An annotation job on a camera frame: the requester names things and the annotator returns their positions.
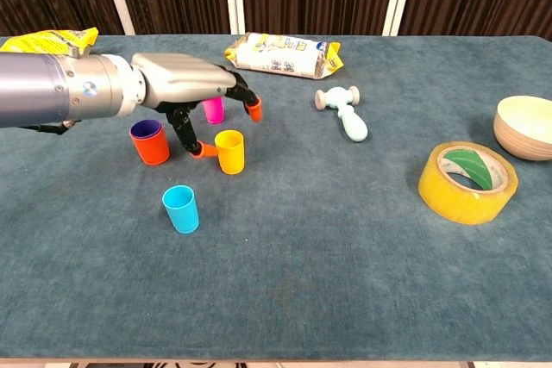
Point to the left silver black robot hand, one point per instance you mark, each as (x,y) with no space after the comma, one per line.
(181,75)

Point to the pink plastic cup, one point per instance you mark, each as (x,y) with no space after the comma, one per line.
(213,111)

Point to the yellow plastic cup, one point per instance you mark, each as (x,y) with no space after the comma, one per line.
(230,157)

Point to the light blue plastic cup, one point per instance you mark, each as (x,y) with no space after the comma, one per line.
(183,213)

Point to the large orange plastic cup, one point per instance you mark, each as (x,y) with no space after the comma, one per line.
(153,150)

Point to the white and yellow snack package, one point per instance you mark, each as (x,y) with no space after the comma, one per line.
(280,58)

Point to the yellow snack bag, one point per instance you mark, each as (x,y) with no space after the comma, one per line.
(47,42)

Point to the light blue toy hammer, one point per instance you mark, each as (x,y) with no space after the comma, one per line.
(353,126)

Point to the teal table cloth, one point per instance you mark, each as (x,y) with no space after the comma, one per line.
(302,277)

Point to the yellow clear tape roll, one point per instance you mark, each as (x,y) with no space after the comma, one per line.
(457,204)

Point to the beige bowl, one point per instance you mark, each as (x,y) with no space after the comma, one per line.
(524,126)

